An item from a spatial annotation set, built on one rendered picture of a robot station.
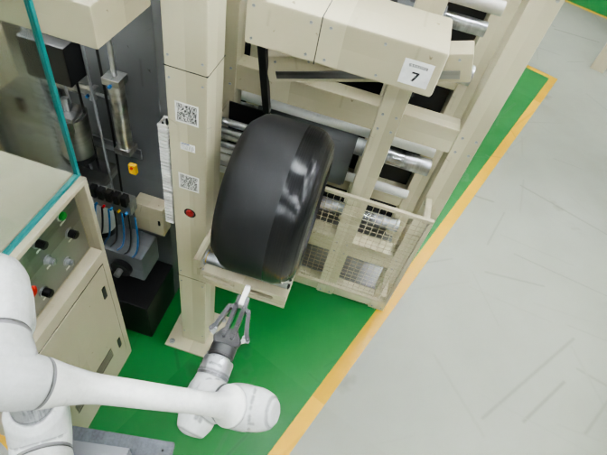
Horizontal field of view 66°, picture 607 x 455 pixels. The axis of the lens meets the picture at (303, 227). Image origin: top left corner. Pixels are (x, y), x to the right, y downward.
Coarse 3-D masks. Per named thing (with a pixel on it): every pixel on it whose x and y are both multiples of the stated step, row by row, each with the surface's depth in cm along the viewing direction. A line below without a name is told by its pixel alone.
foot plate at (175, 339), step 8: (224, 320) 262; (176, 328) 255; (176, 336) 252; (168, 344) 248; (176, 344) 249; (184, 344) 250; (192, 344) 250; (200, 344) 251; (208, 344) 252; (192, 352) 248; (200, 352) 248
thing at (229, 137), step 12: (228, 108) 198; (240, 108) 198; (252, 108) 197; (228, 120) 190; (240, 120) 203; (252, 120) 201; (228, 132) 192; (240, 132) 192; (228, 144) 197; (228, 156) 203
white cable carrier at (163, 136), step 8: (160, 120) 148; (160, 128) 147; (168, 128) 148; (160, 136) 150; (168, 136) 152; (160, 144) 152; (168, 144) 152; (160, 152) 155; (168, 152) 154; (160, 160) 158; (168, 160) 157; (168, 168) 160; (168, 176) 163; (168, 184) 166; (168, 192) 169; (168, 200) 173; (168, 208) 176; (168, 216) 179
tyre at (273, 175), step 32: (256, 128) 147; (288, 128) 150; (320, 128) 158; (256, 160) 141; (288, 160) 141; (320, 160) 145; (224, 192) 142; (256, 192) 139; (288, 192) 139; (320, 192) 147; (224, 224) 143; (256, 224) 141; (288, 224) 140; (224, 256) 151; (256, 256) 147; (288, 256) 146
